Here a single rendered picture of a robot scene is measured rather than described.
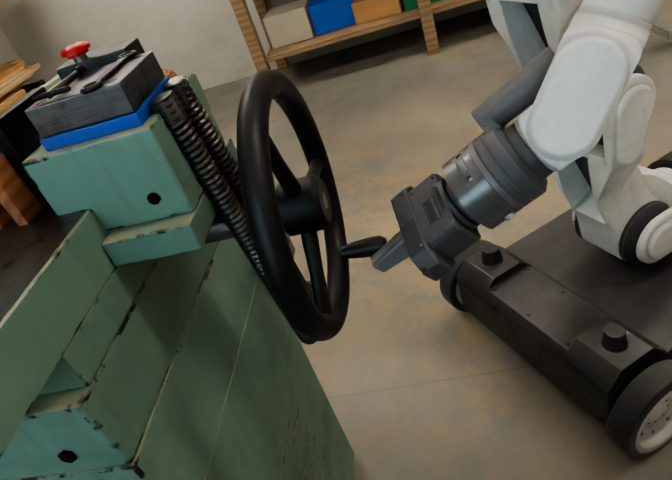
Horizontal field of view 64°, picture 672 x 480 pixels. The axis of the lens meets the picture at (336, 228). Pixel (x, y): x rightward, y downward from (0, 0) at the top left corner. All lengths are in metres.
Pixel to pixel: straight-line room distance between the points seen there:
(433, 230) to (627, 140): 0.54
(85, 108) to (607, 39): 0.45
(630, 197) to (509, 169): 0.69
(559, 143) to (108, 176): 0.41
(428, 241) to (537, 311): 0.71
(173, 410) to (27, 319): 0.21
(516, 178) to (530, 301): 0.75
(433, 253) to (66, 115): 0.37
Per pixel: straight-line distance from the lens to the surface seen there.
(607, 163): 1.06
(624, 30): 0.54
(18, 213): 0.60
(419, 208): 0.60
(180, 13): 4.12
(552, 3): 0.88
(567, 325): 1.23
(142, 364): 0.58
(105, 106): 0.51
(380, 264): 0.63
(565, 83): 0.53
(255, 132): 0.46
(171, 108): 0.51
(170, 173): 0.51
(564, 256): 1.42
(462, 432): 1.31
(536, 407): 1.33
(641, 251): 1.25
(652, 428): 1.25
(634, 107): 1.03
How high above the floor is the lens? 1.10
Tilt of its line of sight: 33 degrees down
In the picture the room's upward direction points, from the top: 20 degrees counter-clockwise
